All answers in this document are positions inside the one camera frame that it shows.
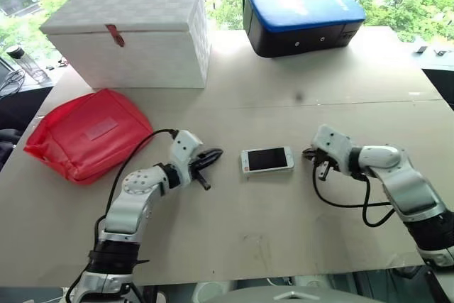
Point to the red fabric pouch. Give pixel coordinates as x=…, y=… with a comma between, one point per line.
x=88, y=132

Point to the small black clip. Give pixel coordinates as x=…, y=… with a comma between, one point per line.
x=440, y=52
x=422, y=49

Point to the clear water bottle black cap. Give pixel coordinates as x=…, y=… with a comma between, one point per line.
x=30, y=65

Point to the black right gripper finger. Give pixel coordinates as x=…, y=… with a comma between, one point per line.
x=308, y=152
x=310, y=159

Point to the grey rounded shape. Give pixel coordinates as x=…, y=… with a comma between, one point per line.
x=287, y=296

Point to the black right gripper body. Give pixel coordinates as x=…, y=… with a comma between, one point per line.
x=324, y=164

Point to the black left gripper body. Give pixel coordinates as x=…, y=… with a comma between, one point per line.
x=198, y=166

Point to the blue and black hard case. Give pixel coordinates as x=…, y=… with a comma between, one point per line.
x=301, y=22

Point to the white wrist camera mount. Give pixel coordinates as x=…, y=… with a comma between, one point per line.
x=184, y=154
x=331, y=143

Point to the white smartphone with black screen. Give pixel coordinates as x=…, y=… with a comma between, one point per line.
x=267, y=159

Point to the white woven storage box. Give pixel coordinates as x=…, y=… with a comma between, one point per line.
x=134, y=51

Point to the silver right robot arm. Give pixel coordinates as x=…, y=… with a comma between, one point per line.
x=408, y=186

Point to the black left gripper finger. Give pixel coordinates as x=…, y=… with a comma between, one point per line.
x=211, y=161
x=214, y=153

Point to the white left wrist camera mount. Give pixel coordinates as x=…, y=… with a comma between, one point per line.
x=184, y=154

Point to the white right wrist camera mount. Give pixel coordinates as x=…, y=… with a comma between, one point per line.
x=331, y=143

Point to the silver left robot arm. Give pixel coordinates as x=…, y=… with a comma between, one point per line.
x=131, y=203

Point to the black side table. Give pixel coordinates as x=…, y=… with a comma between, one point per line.
x=21, y=104

